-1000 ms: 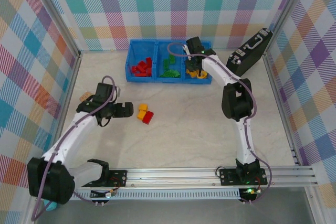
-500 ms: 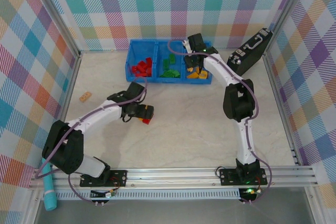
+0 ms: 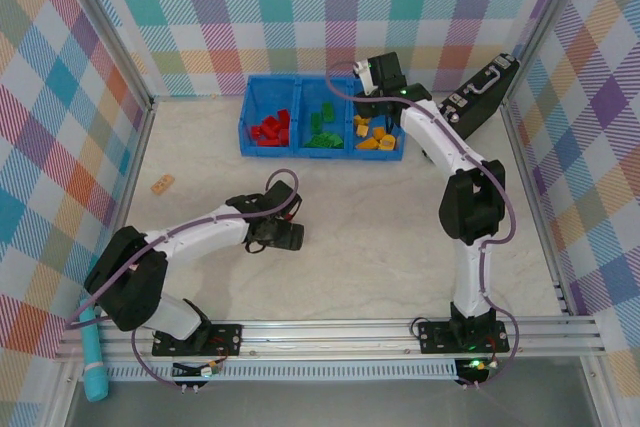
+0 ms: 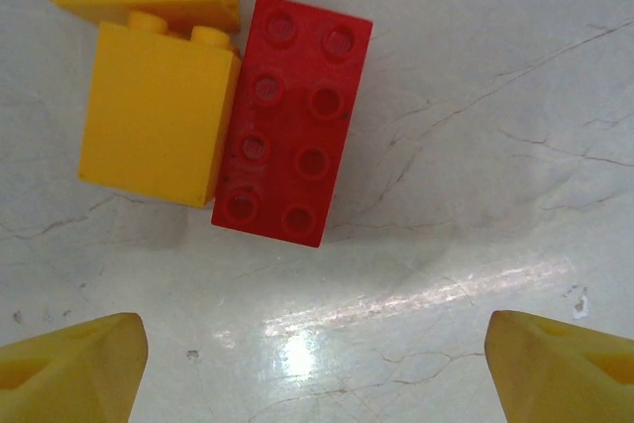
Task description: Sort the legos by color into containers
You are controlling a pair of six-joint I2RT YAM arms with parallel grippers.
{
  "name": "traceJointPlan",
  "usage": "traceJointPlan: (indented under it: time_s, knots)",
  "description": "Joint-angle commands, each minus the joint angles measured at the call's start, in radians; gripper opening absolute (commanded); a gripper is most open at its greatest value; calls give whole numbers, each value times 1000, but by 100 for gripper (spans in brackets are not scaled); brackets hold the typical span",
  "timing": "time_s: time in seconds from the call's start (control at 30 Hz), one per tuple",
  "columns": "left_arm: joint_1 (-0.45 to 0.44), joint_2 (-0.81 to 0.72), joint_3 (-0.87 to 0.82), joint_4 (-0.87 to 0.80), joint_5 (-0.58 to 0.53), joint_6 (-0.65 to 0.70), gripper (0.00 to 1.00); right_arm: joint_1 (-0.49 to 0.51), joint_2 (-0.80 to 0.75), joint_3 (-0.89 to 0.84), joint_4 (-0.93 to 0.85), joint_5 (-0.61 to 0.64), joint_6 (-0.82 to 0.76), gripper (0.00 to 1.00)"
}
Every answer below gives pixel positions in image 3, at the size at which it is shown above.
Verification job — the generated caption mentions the blue three-compartment plastic bin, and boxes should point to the blue three-compartment plastic bin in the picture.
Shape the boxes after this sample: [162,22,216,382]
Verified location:
[238,74,405,162]

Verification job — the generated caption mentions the black briefcase with metal latches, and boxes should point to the black briefcase with metal latches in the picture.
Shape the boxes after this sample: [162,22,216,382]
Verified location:
[421,52,521,163]

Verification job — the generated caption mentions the small tan wooden block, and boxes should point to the small tan wooden block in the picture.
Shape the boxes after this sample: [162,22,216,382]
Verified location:
[150,174,177,195]

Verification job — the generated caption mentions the teal plastic cylinder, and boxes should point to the teal plastic cylinder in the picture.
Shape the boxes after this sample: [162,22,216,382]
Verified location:
[78,309,110,403]

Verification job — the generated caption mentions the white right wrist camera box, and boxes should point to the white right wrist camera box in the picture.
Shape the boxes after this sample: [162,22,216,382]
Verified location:
[352,60,377,98]

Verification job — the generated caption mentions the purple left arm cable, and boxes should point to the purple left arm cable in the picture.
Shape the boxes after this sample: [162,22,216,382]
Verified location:
[63,168,302,391]

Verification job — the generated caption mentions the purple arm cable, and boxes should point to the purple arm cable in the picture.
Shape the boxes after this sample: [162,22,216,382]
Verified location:
[324,60,521,391]
[63,168,302,391]

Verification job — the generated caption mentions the long aluminium base rail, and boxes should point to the long aluminium base rail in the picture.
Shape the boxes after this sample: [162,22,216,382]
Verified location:
[53,316,602,363]

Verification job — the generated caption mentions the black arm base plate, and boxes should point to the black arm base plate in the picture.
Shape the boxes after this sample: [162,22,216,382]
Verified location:
[152,322,245,359]
[417,320,512,356]

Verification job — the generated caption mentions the white slotted cable duct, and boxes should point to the white slotted cable duct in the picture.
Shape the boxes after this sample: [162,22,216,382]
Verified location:
[107,364,459,382]

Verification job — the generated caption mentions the aluminium side rail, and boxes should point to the aluminium side rail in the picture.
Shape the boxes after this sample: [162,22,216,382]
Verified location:
[89,96,159,321]
[499,96,581,318]

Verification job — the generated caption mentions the small wired connector board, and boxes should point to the small wired connector board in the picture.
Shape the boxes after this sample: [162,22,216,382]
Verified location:
[457,356,501,374]
[172,357,225,379]

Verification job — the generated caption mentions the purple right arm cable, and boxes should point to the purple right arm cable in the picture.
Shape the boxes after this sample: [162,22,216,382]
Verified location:
[324,60,521,391]

